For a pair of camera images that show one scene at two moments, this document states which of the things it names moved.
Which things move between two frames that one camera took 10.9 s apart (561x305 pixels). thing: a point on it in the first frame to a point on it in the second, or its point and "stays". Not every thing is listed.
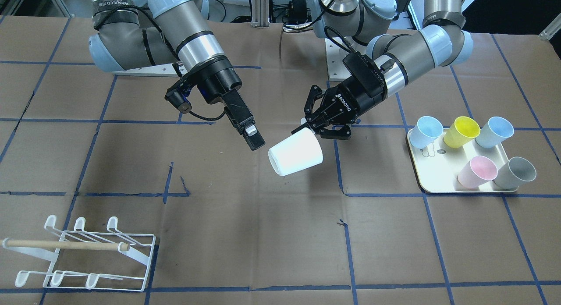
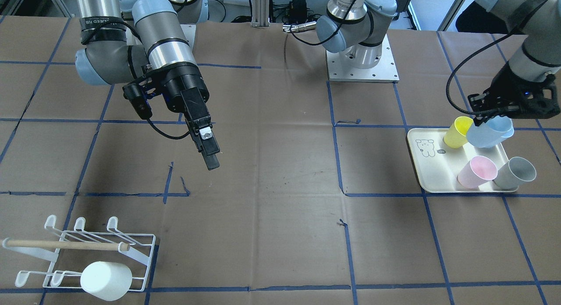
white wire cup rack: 106,259 stays
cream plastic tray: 437,166 stays
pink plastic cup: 479,170 stays
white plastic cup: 301,151 to 107,281
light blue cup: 426,130 to 491,132
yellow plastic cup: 463,130 stays
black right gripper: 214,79 to 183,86
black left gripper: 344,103 to 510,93
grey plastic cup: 516,172 stays
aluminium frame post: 260,1 stays
